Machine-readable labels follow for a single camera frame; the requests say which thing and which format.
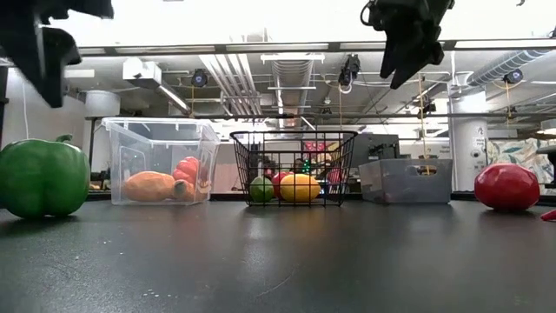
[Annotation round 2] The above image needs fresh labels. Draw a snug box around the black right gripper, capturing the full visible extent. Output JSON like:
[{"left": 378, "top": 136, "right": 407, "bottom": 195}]
[{"left": 368, "top": 0, "right": 456, "bottom": 90}]

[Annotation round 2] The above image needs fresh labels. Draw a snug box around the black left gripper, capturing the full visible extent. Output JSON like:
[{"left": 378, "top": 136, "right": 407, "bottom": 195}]
[{"left": 0, "top": 0, "right": 115, "bottom": 109}]

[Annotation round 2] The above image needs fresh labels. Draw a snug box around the large green bell pepper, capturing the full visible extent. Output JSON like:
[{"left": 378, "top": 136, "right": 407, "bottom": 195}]
[{"left": 0, "top": 134, "right": 91, "bottom": 220}]

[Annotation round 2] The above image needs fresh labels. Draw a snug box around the big red round fruit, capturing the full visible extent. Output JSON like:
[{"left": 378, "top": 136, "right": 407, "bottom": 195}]
[{"left": 473, "top": 163, "right": 541, "bottom": 213}]

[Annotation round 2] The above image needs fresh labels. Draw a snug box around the yellow lemon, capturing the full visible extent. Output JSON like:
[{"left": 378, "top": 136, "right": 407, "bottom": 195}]
[{"left": 279, "top": 173, "right": 321, "bottom": 203}]

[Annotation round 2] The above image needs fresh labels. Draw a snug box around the orange sweet potato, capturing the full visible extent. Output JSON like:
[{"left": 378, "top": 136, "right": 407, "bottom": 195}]
[{"left": 122, "top": 170, "right": 176, "bottom": 203}]

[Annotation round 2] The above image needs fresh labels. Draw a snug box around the red tomato green star top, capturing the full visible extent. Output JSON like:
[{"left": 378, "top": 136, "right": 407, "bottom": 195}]
[{"left": 271, "top": 170, "right": 296, "bottom": 199}]

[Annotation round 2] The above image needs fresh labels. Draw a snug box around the orange bell pepper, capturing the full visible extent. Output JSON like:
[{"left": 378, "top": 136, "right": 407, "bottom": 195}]
[{"left": 172, "top": 156, "right": 202, "bottom": 184}]

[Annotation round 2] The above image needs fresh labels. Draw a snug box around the green lime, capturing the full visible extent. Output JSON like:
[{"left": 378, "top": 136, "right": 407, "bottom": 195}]
[{"left": 248, "top": 176, "right": 275, "bottom": 203}]

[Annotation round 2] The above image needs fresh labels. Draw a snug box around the orange carrot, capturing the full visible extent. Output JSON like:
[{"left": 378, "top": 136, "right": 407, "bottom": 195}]
[{"left": 173, "top": 178, "right": 197, "bottom": 203}]

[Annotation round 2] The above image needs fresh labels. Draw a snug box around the black horizontal ceiling pipe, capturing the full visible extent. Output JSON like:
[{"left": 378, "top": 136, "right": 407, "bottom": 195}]
[{"left": 84, "top": 111, "right": 556, "bottom": 122}]

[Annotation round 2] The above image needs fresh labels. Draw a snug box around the plain white round column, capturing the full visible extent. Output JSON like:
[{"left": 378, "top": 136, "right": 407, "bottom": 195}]
[{"left": 83, "top": 90, "right": 122, "bottom": 175}]

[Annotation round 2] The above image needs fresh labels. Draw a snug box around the grey machine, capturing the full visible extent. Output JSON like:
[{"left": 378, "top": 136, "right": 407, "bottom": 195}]
[{"left": 352, "top": 133, "right": 401, "bottom": 169}]

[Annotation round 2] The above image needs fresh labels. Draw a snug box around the white column with signs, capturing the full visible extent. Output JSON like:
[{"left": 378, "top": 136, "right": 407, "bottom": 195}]
[{"left": 448, "top": 92, "right": 491, "bottom": 193}]

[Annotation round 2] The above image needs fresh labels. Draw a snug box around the grey plastic bin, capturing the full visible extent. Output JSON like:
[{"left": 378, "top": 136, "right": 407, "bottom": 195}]
[{"left": 358, "top": 157, "right": 454, "bottom": 204}]

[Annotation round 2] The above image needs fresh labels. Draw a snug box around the colourful poster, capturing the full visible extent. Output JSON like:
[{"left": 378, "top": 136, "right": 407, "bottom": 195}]
[{"left": 302, "top": 139, "right": 347, "bottom": 186}]

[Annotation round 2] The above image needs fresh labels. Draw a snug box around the clear plastic bin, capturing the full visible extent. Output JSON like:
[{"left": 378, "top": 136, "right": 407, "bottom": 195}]
[{"left": 101, "top": 116, "right": 222, "bottom": 207}]

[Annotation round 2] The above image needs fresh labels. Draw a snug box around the yellow hanging cord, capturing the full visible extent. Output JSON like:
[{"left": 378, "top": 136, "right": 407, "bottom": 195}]
[{"left": 415, "top": 84, "right": 429, "bottom": 175}]

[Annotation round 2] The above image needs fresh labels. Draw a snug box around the white hanging wall cable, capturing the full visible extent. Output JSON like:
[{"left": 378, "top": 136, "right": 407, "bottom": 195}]
[{"left": 21, "top": 84, "right": 30, "bottom": 140}]

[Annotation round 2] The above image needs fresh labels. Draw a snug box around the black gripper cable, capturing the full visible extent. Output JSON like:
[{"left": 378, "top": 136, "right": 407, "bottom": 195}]
[{"left": 359, "top": 0, "right": 379, "bottom": 28}]

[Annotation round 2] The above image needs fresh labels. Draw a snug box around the silver spiral ceiling duct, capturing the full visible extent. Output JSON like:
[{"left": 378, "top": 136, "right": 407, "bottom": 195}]
[{"left": 466, "top": 48, "right": 556, "bottom": 87}]

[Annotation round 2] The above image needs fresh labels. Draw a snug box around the silver ribbed ceiling duct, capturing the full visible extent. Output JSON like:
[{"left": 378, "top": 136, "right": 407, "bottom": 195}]
[{"left": 270, "top": 59, "right": 315, "bottom": 128}]

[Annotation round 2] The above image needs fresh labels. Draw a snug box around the black wire basket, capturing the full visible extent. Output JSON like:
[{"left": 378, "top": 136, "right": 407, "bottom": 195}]
[{"left": 228, "top": 130, "right": 360, "bottom": 208}]

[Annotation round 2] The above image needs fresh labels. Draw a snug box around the colourful wall mural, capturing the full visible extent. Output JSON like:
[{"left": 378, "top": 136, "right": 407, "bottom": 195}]
[{"left": 488, "top": 137, "right": 556, "bottom": 184}]

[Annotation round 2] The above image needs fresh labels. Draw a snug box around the black overhead frame beam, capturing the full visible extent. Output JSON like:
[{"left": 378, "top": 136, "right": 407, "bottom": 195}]
[{"left": 73, "top": 39, "right": 556, "bottom": 58}]

